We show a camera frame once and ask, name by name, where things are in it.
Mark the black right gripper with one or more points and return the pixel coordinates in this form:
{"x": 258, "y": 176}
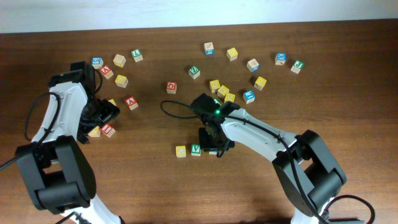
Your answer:
{"x": 209, "y": 142}

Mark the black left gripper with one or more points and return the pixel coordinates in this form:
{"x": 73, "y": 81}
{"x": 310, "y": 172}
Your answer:
{"x": 106, "y": 112}

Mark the blue P letter block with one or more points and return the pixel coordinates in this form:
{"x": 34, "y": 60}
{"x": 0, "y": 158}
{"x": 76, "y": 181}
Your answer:
{"x": 213, "y": 152}

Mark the green V letter block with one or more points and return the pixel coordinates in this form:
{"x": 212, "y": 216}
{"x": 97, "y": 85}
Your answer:
{"x": 195, "y": 150}

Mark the yellow C letter block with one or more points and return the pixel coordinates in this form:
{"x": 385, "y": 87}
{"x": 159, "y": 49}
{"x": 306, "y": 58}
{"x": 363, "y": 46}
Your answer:
{"x": 180, "y": 151}

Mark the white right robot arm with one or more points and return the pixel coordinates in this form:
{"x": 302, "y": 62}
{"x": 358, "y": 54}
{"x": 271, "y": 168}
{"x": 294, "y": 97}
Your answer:
{"x": 308, "y": 172}

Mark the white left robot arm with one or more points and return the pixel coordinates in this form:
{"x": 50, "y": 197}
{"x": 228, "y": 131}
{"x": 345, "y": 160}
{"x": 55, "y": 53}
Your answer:
{"x": 55, "y": 171}

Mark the yellow O letter block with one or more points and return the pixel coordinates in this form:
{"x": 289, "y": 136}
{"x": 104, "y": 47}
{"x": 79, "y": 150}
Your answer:
{"x": 112, "y": 101}

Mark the red I letter block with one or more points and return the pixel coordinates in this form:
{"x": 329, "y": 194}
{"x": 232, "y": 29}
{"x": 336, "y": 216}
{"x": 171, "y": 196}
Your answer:
{"x": 108, "y": 130}

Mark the yellow Q letter block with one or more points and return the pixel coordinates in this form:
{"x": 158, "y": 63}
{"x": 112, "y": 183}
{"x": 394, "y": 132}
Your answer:
{"x": 95, "y": 133}

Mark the red A letter block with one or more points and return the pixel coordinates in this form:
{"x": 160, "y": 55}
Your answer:
{"x": 131, "y": 103}

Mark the green R block upper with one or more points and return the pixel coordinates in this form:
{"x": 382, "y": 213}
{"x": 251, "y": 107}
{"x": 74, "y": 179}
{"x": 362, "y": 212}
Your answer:
{"x": 217, "y": 101}

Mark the yellow block cluster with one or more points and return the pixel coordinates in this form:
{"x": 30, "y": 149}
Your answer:
{"x": 222, "y": 91}
{"x": 229, "y": 97}
{"x": 121, "y": 81}
{"x": 214, "y": 85}

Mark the red A block far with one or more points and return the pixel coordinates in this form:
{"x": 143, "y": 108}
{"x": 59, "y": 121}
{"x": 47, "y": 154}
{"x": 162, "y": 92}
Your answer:
{"x": 106, "y": 71}

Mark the yellow block cluster lower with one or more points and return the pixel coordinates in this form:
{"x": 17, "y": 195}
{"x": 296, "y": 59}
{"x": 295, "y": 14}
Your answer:
{"x": 229, "y": 97}

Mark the yellow block cluster middle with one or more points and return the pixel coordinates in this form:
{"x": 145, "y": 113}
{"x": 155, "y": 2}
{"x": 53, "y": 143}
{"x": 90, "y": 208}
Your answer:
{"x": 222, "y": 91}

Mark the blue 5 number block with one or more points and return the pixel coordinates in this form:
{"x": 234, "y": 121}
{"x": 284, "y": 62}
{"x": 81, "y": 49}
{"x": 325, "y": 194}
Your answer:
{"x": 97, "y": 62}

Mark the blue E letter block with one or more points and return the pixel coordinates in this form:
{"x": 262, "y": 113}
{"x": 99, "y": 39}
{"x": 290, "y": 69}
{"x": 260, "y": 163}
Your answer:
{"x": 248, "y": 96}

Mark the yellow sided plain block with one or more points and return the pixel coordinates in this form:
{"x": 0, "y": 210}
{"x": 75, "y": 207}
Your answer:
{"x": 119, "y": 60}

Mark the red O letter block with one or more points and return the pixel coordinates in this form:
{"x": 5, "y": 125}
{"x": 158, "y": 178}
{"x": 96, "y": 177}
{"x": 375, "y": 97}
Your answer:
{"x": 171, "y": 87}

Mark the green Z letter block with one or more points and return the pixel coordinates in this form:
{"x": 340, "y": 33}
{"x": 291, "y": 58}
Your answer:
{"x": 194, "y": 72}

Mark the green L letter block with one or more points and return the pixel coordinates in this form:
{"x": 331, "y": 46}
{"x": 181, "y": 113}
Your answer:
{"x": 137, "y": 55}

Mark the yellow block right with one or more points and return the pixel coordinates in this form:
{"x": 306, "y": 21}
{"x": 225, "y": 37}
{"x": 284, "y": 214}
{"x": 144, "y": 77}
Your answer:
{"x": 260, "y": 83}

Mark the orange sided plain block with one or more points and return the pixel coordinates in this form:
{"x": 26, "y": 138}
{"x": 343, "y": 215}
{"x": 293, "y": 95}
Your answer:
{"x": 252, "y": 65}

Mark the yellow block far top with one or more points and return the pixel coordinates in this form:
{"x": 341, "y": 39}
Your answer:
{"x": 232, "y": 54}

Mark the blue sided top block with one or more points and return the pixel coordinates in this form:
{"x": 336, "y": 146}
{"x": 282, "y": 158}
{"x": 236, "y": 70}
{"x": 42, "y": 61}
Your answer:
{"x": 209, "y": 48}

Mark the blue X letter block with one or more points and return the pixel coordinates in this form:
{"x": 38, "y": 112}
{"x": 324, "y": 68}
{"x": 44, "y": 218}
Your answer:
{"x": 280, "y": 58}

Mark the green J letter block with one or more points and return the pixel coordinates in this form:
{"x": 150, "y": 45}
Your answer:
{"x": 297, "y": 66}

